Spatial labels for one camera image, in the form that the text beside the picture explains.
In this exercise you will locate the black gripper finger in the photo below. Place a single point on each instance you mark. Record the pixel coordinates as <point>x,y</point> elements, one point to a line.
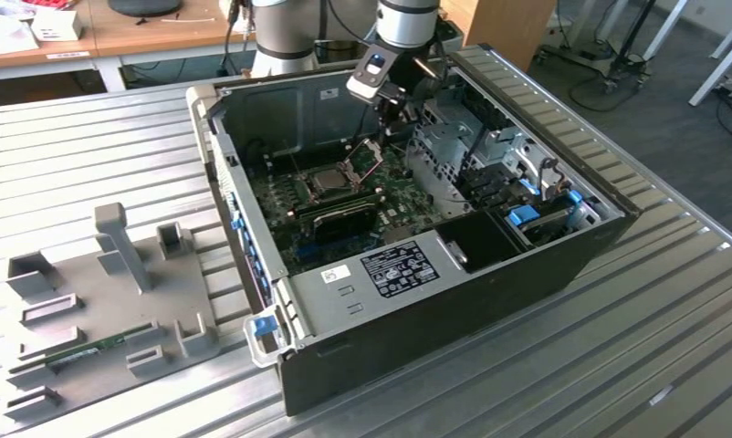
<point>406,109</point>
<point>390,116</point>

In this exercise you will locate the CPU with silver top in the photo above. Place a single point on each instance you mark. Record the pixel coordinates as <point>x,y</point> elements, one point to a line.
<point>330,181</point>

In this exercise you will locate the metal locking lever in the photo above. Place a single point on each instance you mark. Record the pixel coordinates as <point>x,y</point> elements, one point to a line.
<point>294,164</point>

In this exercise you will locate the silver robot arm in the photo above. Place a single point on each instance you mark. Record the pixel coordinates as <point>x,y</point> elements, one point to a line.
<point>407,23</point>

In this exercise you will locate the CPU socket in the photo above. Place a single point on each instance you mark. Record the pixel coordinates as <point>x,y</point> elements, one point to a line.
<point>309,184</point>

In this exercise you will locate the blue expansion slot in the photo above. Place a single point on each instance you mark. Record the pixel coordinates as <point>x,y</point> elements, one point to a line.
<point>310,252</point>

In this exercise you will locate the white grey webcam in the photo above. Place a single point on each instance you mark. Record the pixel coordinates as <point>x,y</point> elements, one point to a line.
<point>371,73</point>

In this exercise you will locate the metal drive cage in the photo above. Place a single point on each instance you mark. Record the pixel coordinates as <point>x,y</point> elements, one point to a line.
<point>441,137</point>

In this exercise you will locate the white printed sticker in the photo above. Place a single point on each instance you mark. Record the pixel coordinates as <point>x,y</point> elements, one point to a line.
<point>327,94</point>

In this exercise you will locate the wooden cabinet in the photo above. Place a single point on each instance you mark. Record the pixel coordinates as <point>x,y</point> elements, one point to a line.
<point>505,27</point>

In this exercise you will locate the green motherboard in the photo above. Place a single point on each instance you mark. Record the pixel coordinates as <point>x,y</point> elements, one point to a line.
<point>407,205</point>

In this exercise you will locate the green RAM stick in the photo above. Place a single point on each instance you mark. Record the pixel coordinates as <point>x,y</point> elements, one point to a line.
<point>341,206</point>
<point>85,350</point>

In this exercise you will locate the graphics card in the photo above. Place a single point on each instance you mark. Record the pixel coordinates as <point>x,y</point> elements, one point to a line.
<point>343,226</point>

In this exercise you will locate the blue disk carrier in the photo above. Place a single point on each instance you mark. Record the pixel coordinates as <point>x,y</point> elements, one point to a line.
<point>524,216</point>

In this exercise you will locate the blue drive clip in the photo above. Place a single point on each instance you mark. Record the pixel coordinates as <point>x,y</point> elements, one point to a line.
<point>576,198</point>

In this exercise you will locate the black wheeled stand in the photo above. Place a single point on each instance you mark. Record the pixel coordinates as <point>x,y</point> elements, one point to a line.
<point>626,41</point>

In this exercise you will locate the grey power supply unit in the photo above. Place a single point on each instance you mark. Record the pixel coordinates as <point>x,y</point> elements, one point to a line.
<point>335,301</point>

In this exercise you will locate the white table leg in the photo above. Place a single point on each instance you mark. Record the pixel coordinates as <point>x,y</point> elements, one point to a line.
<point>664,32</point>
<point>723,68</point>

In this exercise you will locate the wooden desk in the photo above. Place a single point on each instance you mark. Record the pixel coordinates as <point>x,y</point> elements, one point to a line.
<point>158,32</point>

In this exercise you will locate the dark round object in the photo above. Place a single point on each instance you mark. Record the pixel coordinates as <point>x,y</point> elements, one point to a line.
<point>144,5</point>

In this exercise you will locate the open black PC case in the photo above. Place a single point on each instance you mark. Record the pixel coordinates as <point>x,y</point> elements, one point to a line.
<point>431,347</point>

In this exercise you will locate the blue case latch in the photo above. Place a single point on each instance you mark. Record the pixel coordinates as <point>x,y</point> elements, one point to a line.
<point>262,328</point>

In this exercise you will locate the white cardboard box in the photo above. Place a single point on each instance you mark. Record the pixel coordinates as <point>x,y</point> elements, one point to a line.
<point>57,25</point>

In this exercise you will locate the red objects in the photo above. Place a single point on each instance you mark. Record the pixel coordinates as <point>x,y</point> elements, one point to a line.
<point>48,3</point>

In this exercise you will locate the grey parts rack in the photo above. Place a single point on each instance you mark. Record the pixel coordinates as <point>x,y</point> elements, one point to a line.
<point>97,315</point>

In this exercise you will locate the white plastic bag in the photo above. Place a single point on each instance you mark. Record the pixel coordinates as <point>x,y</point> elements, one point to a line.
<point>0,34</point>

